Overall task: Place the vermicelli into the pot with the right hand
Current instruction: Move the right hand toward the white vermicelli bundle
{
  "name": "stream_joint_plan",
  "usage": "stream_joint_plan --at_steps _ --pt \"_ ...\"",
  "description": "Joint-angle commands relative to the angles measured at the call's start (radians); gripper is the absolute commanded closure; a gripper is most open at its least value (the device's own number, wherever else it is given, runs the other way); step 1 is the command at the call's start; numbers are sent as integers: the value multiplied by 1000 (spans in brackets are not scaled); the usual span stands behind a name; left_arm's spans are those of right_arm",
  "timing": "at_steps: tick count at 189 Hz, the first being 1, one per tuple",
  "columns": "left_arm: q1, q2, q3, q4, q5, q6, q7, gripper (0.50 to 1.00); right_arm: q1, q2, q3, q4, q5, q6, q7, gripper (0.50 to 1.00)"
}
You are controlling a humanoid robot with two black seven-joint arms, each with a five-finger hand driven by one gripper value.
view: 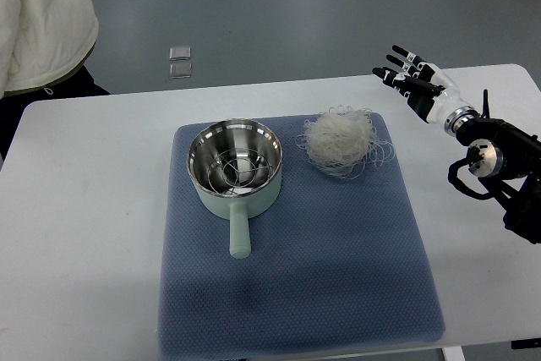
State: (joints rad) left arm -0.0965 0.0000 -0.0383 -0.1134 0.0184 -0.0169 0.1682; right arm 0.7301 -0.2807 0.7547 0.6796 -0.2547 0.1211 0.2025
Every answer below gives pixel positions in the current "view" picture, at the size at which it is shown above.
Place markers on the white vermicelli noodle bundle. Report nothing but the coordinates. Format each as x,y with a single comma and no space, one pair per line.
342,142

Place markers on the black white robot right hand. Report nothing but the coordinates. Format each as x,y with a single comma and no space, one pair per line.
429,92

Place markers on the blue textured table mat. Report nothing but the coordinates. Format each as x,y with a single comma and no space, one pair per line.
335,264

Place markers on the wire steaming rack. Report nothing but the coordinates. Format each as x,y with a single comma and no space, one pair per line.
237,175

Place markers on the person in white jacket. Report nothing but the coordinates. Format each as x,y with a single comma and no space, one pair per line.
44,46

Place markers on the upper metal floor plate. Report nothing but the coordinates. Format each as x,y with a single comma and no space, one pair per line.
179,53

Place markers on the mint green steel pot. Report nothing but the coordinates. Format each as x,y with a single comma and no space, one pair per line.
236,137

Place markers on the white table leg bracket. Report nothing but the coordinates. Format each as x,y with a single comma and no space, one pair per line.
453,353

